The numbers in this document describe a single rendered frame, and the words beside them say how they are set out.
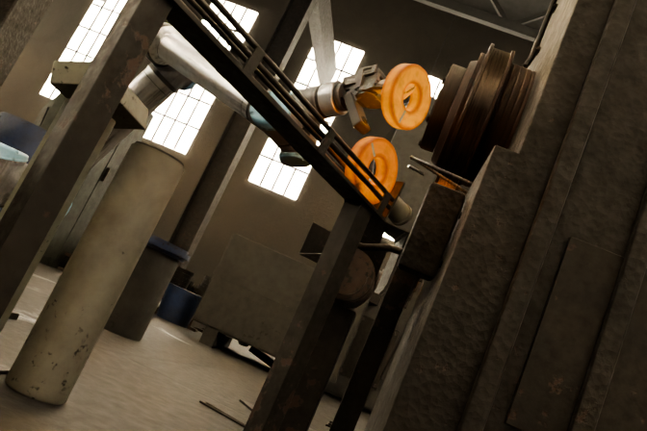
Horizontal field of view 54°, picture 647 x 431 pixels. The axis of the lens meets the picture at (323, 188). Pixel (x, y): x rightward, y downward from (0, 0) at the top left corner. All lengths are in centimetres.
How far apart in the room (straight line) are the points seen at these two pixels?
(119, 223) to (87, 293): 14
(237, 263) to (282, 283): 33
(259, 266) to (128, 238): 304
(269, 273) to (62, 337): 307
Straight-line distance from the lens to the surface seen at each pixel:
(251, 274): 431
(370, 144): 143
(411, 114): 153
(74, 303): 131
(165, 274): 285
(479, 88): 185
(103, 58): 103
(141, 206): 131
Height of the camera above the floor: 30
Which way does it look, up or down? 13 degrees up
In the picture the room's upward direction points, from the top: 24 degrees clockwise
